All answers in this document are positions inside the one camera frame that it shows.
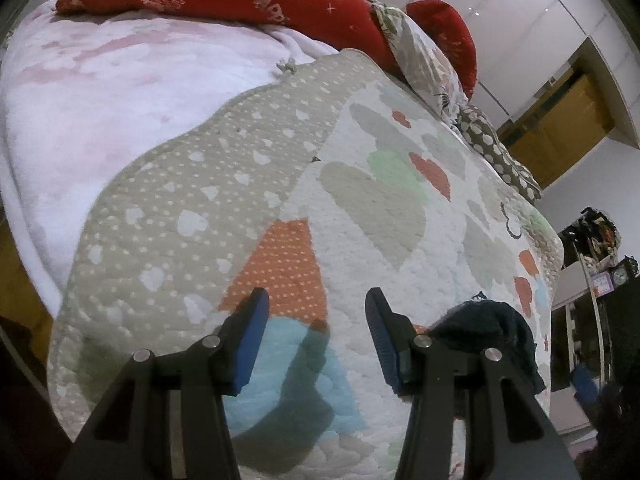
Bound dark navy striped-lined pants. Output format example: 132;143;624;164
408;300;544;444

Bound cluttered white shelf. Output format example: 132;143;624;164
551;207;639;434

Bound heart-patterned quilted bedspread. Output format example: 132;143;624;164
48;50;562;479

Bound wooden door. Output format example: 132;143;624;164
500;62;614;188

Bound floral white pillow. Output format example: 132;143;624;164
372;1;469;125

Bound pink white fleece blanket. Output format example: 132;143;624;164
1;1;333;314

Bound white glossy wardrobe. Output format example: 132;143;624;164
378;0;639;142

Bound red plush blanket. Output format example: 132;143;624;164
54;0;478;99

